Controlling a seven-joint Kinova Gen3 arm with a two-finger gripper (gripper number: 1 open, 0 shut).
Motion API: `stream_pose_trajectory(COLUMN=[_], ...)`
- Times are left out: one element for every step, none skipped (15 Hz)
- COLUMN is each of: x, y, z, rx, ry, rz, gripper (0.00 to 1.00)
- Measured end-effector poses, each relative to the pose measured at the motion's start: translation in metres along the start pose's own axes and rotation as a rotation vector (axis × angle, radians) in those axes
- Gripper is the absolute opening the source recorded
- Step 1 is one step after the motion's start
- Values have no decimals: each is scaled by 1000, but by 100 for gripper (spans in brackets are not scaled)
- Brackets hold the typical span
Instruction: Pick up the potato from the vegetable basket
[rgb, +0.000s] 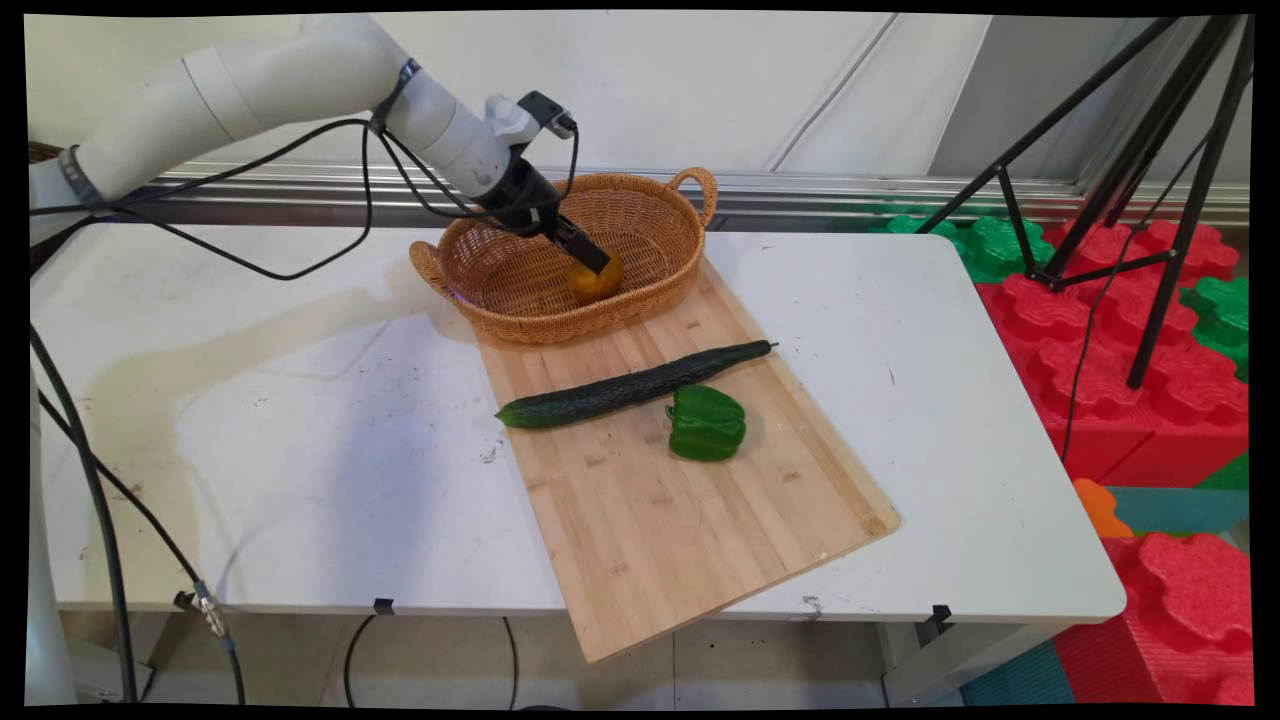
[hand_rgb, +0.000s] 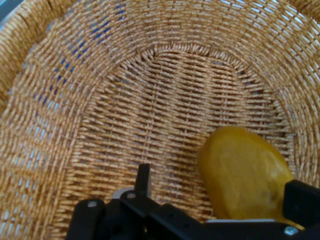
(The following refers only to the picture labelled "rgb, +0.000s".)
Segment green bell pepper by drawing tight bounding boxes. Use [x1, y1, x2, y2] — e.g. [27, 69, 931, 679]
[665, 384, 748, 463]

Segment woven wicker basket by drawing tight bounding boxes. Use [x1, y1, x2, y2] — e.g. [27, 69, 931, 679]
[408, 167, 719, 346]

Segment black camera cable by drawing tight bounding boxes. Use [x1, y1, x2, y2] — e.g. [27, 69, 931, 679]
[365, 118, 583, 223]

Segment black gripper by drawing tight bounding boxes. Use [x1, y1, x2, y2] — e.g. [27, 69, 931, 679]
[486, 158, 614, 277]

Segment black tripod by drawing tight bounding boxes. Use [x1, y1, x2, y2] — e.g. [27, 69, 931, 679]
[915, 15, 1256, 391]

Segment long dark green cucumber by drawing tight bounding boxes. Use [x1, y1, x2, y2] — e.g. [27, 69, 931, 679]
[496, 340, 781, 431]

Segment teal foam mat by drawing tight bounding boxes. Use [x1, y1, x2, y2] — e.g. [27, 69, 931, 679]
[960, 640, 1079, 707]
[1105, 486, 1251, 537]

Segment thick black cable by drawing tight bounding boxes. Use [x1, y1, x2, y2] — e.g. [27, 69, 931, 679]
[28, 325, 141, 706]

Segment small green foam piece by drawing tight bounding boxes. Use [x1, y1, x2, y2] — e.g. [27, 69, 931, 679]
[1195, 450, 1251, 491]

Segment red foam building block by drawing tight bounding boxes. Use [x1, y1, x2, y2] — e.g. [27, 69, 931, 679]
[975, 272, 1251, 488]
[1052, 530, 1256, 706]
[1040, 218, 1241, 286]

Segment bamboo cutting board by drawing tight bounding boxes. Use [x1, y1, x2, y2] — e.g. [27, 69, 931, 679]
[472, 255, 901, 665]

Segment white table leg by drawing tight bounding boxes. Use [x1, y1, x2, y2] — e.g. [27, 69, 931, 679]
[878, 620, 1076, 709]

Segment green foam building block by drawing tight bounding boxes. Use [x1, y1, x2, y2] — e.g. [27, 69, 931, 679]
[885, 213, 1056, 284]
[1178, 275, 1251, 383]

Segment thin cable with metal connector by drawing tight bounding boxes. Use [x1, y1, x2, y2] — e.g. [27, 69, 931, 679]
[38, 390, 249, 706]

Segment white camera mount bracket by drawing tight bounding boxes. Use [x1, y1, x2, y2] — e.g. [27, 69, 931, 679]
[484, 95, 541, 147]

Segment thin black tripod cable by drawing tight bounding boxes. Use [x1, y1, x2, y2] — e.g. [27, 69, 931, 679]
[1060, 125, 1216, 466]

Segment yellow brown potato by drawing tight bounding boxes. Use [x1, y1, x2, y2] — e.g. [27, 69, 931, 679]
[565, 250, 626, 304]

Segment orange foam piece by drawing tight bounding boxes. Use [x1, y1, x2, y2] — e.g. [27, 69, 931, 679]
[1073, 478, 1137, 539]

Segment aluminium floor rail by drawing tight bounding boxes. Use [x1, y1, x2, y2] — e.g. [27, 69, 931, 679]
[140, 160, 1251, 229]

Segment black strap on arm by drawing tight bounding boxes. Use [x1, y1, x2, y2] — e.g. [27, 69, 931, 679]
[372, 58, 423, 129]

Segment white post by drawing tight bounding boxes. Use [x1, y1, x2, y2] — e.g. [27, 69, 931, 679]
[25, 560, 79, 706]

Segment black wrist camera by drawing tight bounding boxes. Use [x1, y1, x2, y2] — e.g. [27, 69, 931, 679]
[516, 91, 578, 140]

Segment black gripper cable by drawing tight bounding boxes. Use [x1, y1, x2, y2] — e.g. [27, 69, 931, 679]
[30, 118, 561, 283]

